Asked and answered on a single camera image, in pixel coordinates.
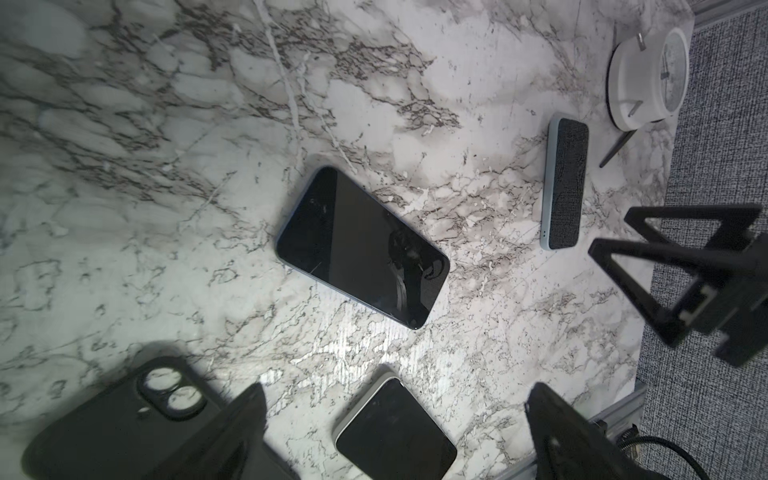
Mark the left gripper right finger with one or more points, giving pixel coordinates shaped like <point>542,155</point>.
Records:
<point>568,446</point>

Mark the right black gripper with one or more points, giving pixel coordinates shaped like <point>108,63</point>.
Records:
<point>723,293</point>

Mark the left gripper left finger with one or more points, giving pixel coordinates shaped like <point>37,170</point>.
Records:
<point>231,446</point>

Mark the light blue phone case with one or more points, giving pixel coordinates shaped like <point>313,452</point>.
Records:
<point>564,183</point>

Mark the black phone screen up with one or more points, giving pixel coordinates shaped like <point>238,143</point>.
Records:
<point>345,238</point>
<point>388,434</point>

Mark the black phone case front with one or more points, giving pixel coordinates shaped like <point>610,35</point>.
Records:
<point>129,428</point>

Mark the black phone front screen up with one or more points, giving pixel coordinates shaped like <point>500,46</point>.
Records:
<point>388,434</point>

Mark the black round-head spoon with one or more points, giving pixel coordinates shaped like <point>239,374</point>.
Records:
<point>620,143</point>

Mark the white round clock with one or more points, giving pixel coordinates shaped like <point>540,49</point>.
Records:
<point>648,78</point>

